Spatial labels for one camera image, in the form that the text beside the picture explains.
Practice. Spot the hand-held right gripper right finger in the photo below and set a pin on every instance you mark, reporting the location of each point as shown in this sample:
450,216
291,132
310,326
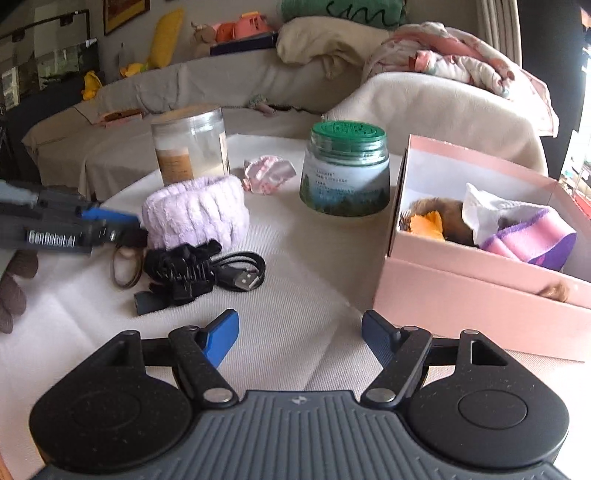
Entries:
375,329

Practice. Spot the pink cardboard box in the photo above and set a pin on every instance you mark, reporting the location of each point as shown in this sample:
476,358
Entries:
466,286

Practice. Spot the pink floral blanket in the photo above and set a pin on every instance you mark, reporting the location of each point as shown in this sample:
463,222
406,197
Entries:
466,60

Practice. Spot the green blanket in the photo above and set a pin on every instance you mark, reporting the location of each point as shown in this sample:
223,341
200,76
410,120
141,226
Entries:
341,10

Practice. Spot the pink plush toy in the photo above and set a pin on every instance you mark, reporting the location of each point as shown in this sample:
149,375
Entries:
240,25

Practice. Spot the beige covered sofa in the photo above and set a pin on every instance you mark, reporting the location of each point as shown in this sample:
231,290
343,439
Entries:
194,87

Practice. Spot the brown plush toy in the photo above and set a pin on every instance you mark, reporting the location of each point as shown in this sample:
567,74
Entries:
438,213

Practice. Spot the brown fur pompom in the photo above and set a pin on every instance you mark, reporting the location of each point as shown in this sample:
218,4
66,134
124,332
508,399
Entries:
555,290

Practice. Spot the black hair claw clip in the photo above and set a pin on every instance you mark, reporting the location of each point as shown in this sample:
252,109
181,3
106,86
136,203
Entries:
182,272

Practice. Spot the dark blue flat box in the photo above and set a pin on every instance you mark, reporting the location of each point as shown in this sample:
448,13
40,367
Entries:
242,45

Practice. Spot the lilac plush headband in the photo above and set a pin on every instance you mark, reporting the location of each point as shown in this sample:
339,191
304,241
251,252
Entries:
194,213

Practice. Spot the beige pillow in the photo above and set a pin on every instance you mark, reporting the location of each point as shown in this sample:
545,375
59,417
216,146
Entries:
323,44

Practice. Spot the clear jar with beige lid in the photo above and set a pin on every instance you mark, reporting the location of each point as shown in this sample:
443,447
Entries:
190,147

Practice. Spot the person's left hand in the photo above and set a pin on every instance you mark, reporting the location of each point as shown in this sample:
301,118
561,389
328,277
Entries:
17,281

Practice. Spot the small yellow plush toy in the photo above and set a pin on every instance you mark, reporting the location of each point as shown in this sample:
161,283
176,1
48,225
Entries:
91,84

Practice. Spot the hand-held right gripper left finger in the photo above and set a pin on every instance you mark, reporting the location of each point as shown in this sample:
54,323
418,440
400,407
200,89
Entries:
220,338

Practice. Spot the framed wall picture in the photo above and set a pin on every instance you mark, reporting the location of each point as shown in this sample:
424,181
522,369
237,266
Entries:
125,14

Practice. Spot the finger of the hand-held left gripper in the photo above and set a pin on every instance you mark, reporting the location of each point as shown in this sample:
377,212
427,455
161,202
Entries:
111,216
121,236

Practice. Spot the pink and purple headband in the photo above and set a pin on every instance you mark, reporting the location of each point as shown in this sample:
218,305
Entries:
531,235

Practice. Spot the green lidded jar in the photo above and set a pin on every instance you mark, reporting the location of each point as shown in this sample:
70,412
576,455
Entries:
346,167

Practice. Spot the white tissue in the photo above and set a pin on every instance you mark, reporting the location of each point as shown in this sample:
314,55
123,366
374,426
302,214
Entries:
485,207

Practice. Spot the grey cylinder plug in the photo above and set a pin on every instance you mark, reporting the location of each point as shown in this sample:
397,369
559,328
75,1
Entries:
147,302

